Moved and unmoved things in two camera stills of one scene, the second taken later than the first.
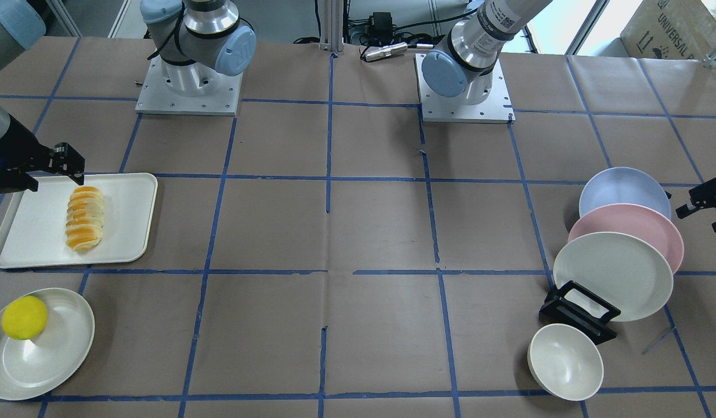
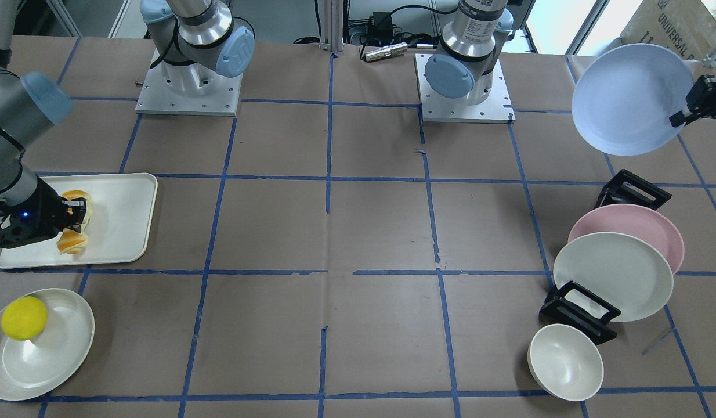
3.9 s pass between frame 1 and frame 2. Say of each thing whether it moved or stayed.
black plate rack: stayed
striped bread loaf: moved
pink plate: stayed
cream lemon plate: stayed
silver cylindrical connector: stayed
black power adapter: stayed
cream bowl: stayed
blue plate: moved
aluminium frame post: stayed
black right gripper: moved
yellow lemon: stayed
